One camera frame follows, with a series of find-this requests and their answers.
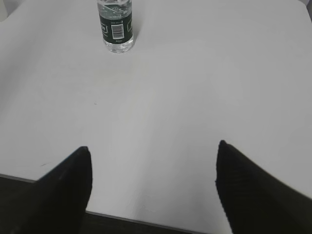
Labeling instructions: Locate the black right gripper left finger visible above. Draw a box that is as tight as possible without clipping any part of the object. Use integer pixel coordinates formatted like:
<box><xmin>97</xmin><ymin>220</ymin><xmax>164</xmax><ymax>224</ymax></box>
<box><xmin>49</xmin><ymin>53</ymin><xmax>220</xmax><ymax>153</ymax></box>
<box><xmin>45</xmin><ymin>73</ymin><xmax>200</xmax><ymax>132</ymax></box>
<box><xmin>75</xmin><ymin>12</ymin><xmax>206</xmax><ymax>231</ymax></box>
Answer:
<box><xmin>0</xmin><ymin>146</ymin><xmax>93</xmax><ymax>234</ymax></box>

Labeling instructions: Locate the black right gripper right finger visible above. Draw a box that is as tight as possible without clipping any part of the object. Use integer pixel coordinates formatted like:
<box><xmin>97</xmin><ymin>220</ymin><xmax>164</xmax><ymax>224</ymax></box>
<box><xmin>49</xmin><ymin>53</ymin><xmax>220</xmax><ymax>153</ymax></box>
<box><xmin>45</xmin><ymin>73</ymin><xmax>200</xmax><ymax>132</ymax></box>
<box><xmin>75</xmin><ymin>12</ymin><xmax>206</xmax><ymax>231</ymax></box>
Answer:
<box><xmin>215</xmin><ymin>140</ymin><xmax>312</xmax><ymax>234</ymax></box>

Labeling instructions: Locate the clear water bottle green label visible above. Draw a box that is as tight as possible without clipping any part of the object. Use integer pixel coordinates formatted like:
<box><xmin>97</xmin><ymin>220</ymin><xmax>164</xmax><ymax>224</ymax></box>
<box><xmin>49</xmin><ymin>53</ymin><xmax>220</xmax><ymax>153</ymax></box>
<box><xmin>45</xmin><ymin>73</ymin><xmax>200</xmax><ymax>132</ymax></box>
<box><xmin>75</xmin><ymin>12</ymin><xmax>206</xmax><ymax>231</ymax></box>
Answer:
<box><xmin>97</xmin><ymin>0</ymin><xmax>134</xmax><ymax>53</ymax></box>

